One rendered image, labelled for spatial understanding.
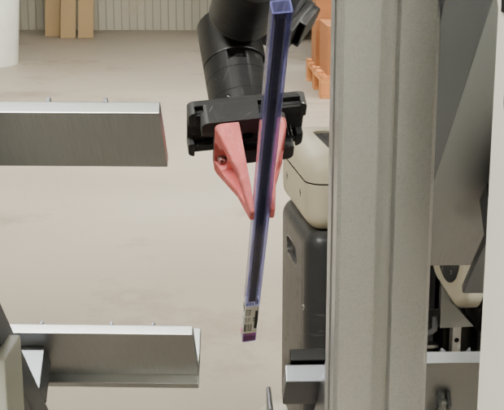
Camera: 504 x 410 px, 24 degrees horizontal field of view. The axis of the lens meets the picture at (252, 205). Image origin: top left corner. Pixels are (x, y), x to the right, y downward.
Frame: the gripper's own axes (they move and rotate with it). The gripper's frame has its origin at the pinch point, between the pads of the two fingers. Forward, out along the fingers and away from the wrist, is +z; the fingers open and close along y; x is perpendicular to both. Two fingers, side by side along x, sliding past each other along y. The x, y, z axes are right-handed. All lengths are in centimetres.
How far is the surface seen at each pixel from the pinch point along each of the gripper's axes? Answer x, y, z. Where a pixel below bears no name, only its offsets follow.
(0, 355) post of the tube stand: 6.9, -22.8, 7.5
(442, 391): 7.7, 13.4, 15.3
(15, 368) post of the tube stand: 10.2, -21.9, 7.4
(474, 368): 2.1, 14.9, 15.7
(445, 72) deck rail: -44.4, 2.4, 20.4
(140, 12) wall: 735, 32, -645
